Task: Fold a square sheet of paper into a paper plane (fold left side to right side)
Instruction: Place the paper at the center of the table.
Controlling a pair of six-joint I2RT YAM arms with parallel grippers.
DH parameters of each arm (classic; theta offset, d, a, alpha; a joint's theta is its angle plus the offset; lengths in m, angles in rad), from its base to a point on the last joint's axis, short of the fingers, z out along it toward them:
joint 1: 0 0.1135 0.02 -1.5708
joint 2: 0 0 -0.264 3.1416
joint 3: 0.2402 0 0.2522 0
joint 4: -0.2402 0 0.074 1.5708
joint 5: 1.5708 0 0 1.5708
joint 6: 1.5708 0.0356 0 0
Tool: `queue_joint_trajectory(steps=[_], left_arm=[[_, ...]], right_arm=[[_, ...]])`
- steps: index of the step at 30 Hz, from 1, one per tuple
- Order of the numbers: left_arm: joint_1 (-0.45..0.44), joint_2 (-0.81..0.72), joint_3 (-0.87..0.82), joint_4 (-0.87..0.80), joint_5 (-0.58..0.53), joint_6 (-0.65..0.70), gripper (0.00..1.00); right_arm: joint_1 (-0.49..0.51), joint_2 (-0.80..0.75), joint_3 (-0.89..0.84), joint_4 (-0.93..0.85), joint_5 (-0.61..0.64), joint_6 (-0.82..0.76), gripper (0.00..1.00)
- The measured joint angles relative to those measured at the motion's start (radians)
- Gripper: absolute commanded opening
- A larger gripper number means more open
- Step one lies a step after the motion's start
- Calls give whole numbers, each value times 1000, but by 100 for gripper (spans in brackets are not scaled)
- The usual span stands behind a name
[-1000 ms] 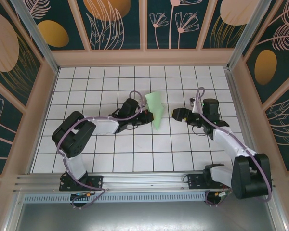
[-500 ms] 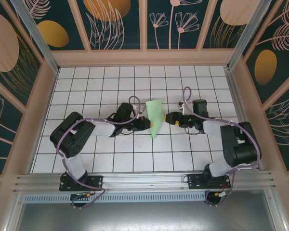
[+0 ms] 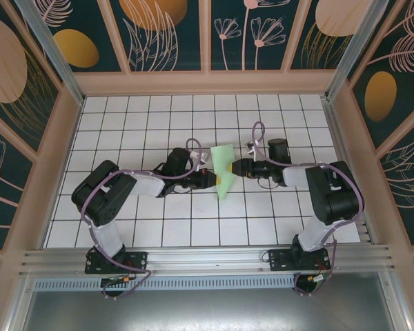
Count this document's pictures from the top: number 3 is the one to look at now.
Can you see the grey metal sheet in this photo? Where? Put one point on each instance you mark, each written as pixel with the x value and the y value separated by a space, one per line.
pixel 207 310

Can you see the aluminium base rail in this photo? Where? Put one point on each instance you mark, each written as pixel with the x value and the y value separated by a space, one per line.
pixel 207 257

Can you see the light green cloth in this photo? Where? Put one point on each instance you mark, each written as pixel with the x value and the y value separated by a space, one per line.
pixel 222 158

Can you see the aluminium corner post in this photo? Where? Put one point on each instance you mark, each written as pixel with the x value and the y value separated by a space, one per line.
pixel 48 41
pixel 352 41

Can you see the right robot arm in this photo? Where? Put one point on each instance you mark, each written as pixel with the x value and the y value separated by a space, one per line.
pixel 312 238

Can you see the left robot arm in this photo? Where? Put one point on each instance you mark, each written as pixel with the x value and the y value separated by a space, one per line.
pixel 107 238

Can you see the aluminium side rail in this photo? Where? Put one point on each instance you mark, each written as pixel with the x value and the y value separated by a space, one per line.
pixel 346 165

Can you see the yellow power connector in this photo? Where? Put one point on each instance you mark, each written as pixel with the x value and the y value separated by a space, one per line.
pixel 312 278
pixel 126 278

